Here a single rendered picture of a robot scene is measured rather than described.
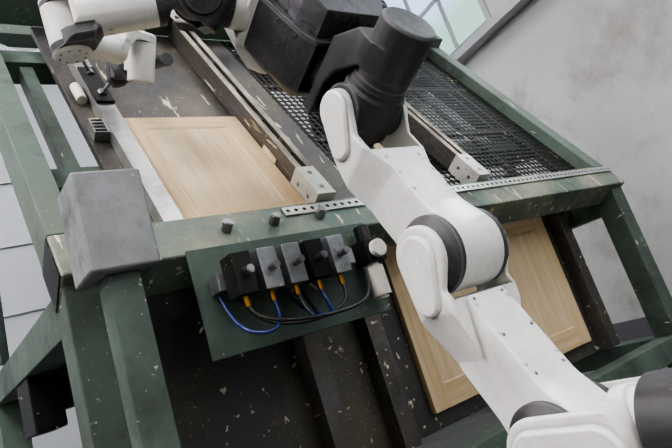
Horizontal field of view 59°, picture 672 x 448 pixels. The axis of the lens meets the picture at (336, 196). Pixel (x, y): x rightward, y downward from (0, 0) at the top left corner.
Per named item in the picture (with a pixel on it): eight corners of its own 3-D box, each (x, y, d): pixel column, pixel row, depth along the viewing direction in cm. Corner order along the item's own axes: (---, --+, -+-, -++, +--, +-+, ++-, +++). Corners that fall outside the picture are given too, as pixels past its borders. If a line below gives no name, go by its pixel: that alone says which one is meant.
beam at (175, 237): (56, 316, 117) (59, 276, 111) (41, 274, 124) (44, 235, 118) (611, 202, 252) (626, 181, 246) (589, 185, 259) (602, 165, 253)
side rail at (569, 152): (578, 187, 254) (592, 166, 248) (421, 65, 319) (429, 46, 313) (588, 185, 259) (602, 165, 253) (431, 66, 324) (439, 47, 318)
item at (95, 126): (93, 141, 157) (95, 132, 156) (86, 127, 161) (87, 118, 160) (109, 141, 160) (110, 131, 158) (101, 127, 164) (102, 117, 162)
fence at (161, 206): (162, 236, 136) (165, 223, 134) (57, 48, 192) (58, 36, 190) (182, 233, 139) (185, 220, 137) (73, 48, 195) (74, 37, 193)
